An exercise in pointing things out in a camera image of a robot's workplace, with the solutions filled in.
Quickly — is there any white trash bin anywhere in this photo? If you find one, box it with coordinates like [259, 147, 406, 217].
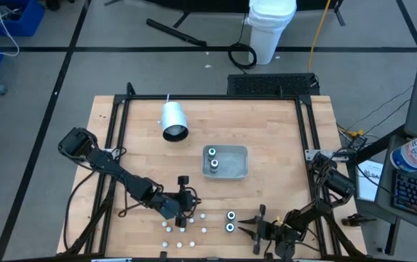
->
[245, 0, 298, 66]

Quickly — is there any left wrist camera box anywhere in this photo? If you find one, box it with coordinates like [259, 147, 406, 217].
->
[158, 198, 180, 221]

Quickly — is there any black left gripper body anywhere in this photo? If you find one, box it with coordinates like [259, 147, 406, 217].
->
[170, 175, 190, 229]

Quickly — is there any black and brown clamp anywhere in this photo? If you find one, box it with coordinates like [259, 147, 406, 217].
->
[341, 213, 377, 228]

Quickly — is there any black metal table frame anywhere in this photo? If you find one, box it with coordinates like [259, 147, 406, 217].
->
[57, 82, 368, 262]

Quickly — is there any wipes canister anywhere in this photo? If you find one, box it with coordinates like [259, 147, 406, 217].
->
[389, 127, 417, 173]

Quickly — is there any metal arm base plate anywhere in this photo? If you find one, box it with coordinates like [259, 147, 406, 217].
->
[304, 148, 350, 162]

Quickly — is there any large blue storage bin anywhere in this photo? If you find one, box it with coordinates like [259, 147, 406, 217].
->
[0, 0, 46, 38]

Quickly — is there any backlit black keyboard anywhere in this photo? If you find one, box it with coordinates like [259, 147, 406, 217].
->
[391, 170, 417, 223]

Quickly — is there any black coiled cable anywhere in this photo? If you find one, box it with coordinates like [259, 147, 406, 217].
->
[227, 12, 258, 71]

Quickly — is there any black rod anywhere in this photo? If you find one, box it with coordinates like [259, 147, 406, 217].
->
[146, 17, 208, 47]

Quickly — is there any white paper sheet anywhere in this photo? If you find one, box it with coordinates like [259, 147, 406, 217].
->
[355, 159, 384, 202]

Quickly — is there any silver spotlight lamp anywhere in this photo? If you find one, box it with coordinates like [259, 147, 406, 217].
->
[158, 93, 190, 143]

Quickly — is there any yellow cable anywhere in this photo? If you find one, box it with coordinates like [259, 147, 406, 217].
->
[307, 0, 332, 73]

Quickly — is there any grey plastic bin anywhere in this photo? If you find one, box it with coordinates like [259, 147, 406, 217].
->
[202, 144, 250, 180]

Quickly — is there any black perforated computer case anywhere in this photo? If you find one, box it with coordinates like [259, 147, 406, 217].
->
[226, 72, 320, 97]

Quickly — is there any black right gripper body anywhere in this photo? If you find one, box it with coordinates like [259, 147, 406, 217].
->
[253, 204, 286, 255]

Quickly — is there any grey desk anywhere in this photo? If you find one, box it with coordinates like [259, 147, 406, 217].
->
[374, 135, 417, 239]

